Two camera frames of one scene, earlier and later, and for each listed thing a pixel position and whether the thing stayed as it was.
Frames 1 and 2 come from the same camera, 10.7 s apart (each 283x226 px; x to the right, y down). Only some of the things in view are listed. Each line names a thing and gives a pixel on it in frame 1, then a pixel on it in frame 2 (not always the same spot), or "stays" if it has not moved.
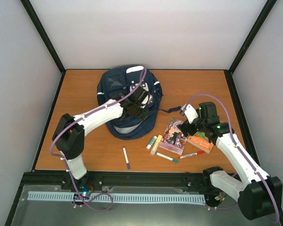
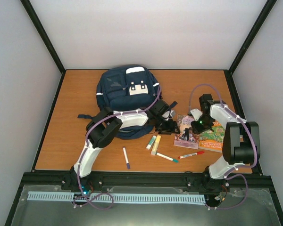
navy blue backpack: (123, 80) stays
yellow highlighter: (156, 144) stays
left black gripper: (142, 115) -> (170, 128)
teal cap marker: (167, 157) stays
